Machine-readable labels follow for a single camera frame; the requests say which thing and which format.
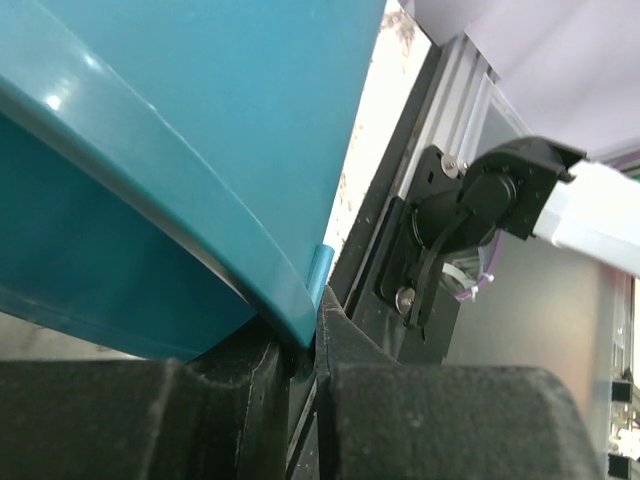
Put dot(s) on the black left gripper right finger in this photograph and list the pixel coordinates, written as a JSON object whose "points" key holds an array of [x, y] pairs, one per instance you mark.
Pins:
{"points": [[440, 420]]}

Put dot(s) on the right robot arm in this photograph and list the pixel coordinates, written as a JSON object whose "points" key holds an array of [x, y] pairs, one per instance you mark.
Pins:
{"points": [[529, 187]]}

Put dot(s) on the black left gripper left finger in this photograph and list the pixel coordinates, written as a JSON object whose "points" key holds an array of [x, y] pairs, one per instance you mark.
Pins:
{"points": [[222, 416]]}

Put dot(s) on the teal plastic bucket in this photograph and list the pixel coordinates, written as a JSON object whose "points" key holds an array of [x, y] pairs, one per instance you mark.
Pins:
{"points": [[168, 168]]}

